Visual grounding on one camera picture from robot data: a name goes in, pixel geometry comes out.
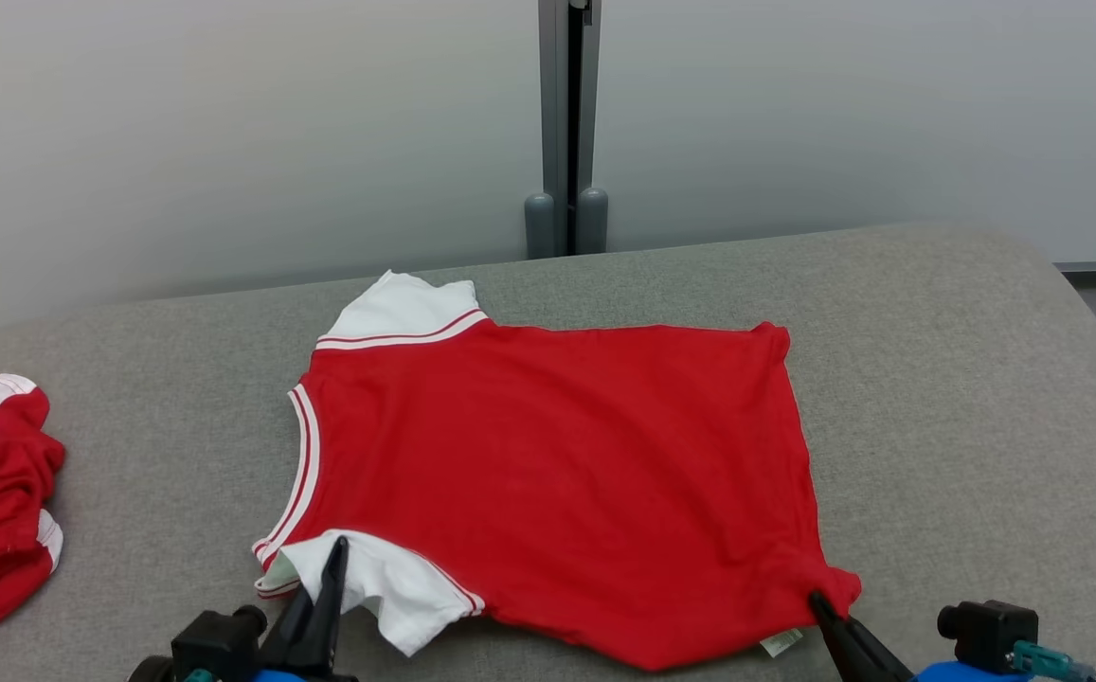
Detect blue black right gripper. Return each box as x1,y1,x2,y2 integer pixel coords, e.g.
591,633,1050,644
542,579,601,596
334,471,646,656
808,589,1032,682

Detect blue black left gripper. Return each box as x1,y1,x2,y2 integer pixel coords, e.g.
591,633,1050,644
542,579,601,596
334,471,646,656
249,536,359,682

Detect red jersey shirt white sleeves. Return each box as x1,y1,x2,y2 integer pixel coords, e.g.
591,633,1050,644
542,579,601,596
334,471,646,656
252,270,863,672

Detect teal right camera connector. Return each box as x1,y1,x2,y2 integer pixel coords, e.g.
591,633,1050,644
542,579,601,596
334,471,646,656
1012,641,1096,682

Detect grey cylindrical post foot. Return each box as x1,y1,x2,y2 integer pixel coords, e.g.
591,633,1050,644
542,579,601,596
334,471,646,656
574,187,610,255
524,192,558,259

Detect grey metal partition post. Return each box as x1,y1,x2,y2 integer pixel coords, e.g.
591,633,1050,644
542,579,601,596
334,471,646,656
524,0,610,259

